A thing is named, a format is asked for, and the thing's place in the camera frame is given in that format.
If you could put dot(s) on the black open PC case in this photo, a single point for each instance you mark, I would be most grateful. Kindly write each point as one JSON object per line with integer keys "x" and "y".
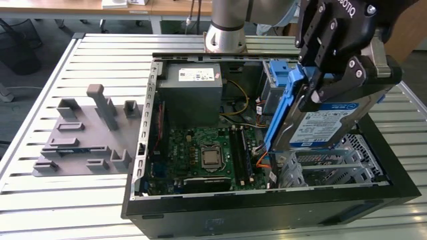
{"x": 268, "y": 212}

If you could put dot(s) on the grey power supply unit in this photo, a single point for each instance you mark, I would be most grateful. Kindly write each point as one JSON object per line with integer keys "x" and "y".
{"x": 190, "y": 105}

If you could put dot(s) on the wooden desk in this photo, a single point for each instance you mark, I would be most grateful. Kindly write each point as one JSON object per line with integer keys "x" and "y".
{"x": 68, "y": 11}

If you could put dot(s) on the grey metal drive cage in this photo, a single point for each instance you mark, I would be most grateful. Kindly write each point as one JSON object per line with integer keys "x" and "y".
{"x": 270, "y": 97}

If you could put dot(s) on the grey metal disk bay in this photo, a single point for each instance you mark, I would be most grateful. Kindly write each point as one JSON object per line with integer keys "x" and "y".
{"x": 330, "y": 167}

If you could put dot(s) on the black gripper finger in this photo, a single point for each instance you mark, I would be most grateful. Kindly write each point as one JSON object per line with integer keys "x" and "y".
{"x": 364, "y": 80}

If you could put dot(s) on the green motherboard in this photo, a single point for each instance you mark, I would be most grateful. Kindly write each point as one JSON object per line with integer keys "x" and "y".
{"x": 188, "y": 150}

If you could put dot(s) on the hard disk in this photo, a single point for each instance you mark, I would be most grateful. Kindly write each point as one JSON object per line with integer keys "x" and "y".
{"x": 321, "y": 125}

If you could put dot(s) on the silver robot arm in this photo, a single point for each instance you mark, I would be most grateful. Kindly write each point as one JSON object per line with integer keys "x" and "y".
{"x": 228, "y": 15}

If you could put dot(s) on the blue plastic drive latch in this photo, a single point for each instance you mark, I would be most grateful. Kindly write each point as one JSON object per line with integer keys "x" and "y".
{"x": 278, "y": 72}

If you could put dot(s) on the blue RAM stick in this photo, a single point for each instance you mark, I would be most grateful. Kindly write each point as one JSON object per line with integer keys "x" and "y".
{"x": 74, "y": 150}
{"x": 248, "y": 160}

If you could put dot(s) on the CPU socket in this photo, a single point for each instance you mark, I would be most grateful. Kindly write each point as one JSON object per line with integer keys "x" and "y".
{"x": 214, "y": 146}

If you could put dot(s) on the silver CPU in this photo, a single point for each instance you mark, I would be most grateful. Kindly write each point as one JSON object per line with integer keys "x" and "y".
{"x": 212, "y": 158}

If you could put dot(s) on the grey plastic parts rack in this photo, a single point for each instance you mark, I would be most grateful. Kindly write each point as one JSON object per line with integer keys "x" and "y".
{"x": 90, "y": 135}

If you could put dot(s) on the black mesh waste bin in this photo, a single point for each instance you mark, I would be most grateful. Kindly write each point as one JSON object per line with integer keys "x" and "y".
{"x": 21, "y": 50}

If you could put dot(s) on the black graphics card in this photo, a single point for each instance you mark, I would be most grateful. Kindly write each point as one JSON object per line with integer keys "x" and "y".
{"x": 208, "y": 183}

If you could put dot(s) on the white box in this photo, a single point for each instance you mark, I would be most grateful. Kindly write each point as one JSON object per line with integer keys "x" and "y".
{"x": 138, "y": 2}
{"x": 116, "y": 3}

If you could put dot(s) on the brown wooden panel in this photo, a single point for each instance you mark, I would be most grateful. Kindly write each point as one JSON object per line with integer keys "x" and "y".
{"x": 414, "y": 30}

